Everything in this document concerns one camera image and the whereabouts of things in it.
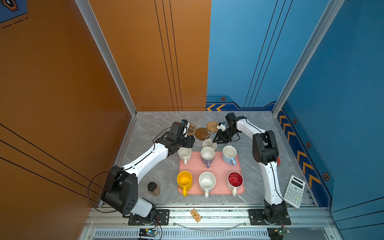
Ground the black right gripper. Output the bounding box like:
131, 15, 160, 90
212, 127, 239, 144

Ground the woven rattan round coaster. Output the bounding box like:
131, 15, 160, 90
206, 121, 219, 133

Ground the multicolour woven round coaster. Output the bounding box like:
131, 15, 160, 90
202, 139, 218, 151

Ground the cream white mug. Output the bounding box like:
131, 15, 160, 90
178, 147, 192, 165

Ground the light blue mug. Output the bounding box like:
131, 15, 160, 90
222, 146, 237, 166

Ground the dark brown round coaster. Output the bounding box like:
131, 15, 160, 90
195, 128, 211, 141

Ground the cork paw print coaster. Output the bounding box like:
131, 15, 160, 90
187, 124, 198, 136

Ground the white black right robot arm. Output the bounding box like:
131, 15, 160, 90
213, 113, 292, 225

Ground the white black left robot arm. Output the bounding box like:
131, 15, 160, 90
101, 120, 195, 222

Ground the purple mug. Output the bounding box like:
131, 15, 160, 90
201, 147, 216, 169

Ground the yellow mug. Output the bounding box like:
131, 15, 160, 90
177, 171, 193, 197

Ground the pink rectangular tray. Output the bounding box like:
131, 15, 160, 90
177, 151, 245, 196

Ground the white mug red inside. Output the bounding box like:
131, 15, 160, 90
226, 172, 244, 196

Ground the white speckled mug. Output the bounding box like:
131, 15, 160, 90
199, 172, 216, 199

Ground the brown lidded small jar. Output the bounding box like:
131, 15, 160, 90
148, 182, 161, 196

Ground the small brown circuit board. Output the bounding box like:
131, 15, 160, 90
190, 209, 202, 223

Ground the white calculator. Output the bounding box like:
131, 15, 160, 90
284, 175, 305, 209

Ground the green controller board left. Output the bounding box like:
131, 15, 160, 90
138, 229, 159, 240

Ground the black controller board right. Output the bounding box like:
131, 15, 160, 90
267, 229, 284, 240

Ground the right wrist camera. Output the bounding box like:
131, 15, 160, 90
217, 122, 227, 132

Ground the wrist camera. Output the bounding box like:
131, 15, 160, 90
181, 120, 190, 130
217, 122, 227, 132

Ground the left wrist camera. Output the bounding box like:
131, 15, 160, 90
181, 120, 190, 130

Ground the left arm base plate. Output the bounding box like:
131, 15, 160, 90
128, 209, 170, 226

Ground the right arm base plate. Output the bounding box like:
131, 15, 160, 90
248, 209, 292, 226

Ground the aluminium corner post left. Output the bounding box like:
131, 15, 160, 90
74, 0, 138, 116

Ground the aluminium corner post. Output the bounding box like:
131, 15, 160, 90
74, 0, 138, 116
272, 0, 346, 117

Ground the aluminium corner post right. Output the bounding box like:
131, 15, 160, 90
272, 0, 346, 117

